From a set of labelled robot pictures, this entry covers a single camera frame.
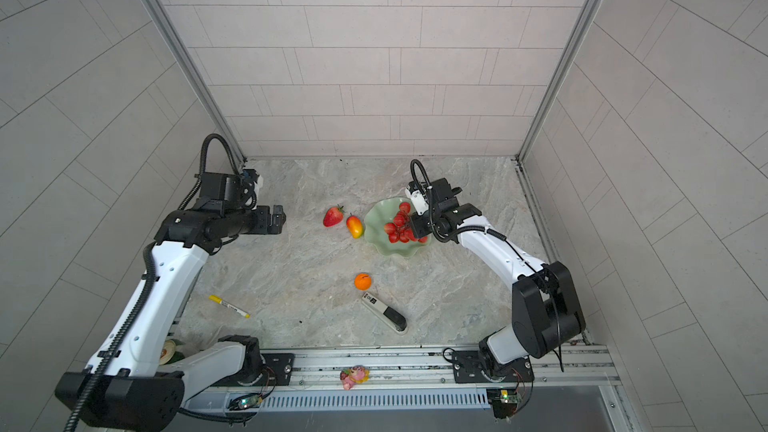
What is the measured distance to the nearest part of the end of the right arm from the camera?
606 mm

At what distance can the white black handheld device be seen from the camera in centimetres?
77

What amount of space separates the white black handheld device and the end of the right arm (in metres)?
0.22
